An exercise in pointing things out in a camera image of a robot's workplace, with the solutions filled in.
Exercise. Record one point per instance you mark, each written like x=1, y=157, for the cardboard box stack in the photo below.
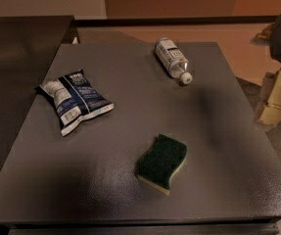
x=269, y=106

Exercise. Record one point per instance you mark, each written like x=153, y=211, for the green and yellow sponge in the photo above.
x=161, y=162

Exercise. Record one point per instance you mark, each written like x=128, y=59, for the clear blue-labelled plastic bottle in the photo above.
x=173, y=60

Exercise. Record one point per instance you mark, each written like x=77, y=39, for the blue chip bag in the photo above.
x=74, y=100

